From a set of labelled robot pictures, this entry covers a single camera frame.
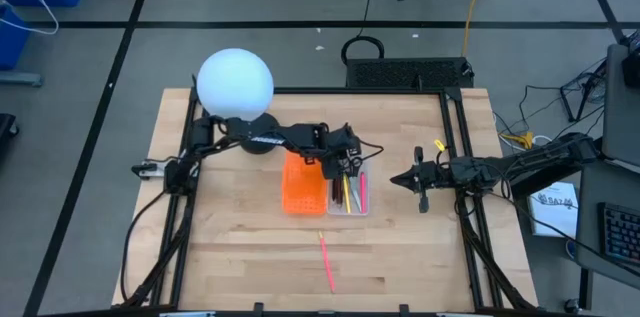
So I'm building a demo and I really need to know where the yellow cable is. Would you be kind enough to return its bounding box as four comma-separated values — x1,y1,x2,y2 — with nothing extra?
460,0,494,57

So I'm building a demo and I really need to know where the black keyboard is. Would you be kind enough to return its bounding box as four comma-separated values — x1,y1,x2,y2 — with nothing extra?
597,201,640,268

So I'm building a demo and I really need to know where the black floor object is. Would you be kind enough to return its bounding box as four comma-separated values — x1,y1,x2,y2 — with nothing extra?
0,112,20,148

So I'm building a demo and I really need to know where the grey desk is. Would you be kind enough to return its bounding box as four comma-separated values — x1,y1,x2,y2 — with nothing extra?
602,44,640,173
574,156,640,291

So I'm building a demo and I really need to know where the white printed booklet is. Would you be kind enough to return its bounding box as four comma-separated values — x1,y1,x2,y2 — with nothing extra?
528,181,580,239

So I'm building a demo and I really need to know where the yellow plug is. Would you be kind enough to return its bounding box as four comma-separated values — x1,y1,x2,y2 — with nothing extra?
499,131,535,151

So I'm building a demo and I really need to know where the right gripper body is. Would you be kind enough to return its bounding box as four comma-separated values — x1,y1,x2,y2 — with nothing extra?
412,145,454,214

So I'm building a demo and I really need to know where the white globe lamp black base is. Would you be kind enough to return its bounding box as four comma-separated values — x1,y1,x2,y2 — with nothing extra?
196,47,282,155

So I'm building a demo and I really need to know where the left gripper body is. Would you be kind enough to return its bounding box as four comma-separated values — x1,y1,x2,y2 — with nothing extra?
319,124,363,181

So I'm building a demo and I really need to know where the pink pencil yellow eraser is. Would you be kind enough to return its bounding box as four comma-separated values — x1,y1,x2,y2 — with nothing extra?
318,230,337,294

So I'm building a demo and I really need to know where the yellow highlighter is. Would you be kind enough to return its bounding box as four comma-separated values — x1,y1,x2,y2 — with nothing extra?
342,173,353,215

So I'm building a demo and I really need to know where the clear plastic supply box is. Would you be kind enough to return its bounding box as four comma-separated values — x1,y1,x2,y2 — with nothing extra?
327,155,371,217

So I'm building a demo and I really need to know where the black metal rig frame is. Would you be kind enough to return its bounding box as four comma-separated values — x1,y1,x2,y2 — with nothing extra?
119,85,540,312

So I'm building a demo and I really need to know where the grey shelf base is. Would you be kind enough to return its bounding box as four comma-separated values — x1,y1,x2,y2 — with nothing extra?
0,71,44,88

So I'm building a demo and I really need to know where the black looped cable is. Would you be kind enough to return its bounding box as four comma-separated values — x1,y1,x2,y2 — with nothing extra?
341,0,387,66

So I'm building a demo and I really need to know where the black mesh computer case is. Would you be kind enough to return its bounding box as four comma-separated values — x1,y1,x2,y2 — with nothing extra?
345,56,475,91

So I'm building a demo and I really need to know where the orange perforated plastic lid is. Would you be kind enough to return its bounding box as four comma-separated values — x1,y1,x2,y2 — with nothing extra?
281,150,329,216

